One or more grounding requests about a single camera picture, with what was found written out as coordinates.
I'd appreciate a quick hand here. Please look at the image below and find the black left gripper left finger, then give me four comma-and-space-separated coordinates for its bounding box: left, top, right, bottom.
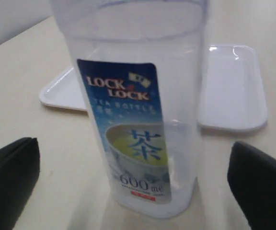
0, 137, 40, 230

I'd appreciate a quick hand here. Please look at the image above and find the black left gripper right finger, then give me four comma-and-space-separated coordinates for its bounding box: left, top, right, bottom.
227, 142, 276, 230

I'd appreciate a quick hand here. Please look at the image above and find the clear plastic tall container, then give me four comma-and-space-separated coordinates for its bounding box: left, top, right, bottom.
50, 0, 208, 218

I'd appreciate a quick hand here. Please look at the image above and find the white rectangular plastic tray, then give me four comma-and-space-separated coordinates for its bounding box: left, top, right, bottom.
39, 44, 268, 132

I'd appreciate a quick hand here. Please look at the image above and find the white backdrop curtain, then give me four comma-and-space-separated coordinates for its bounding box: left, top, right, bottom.
0, 0, 52, 44

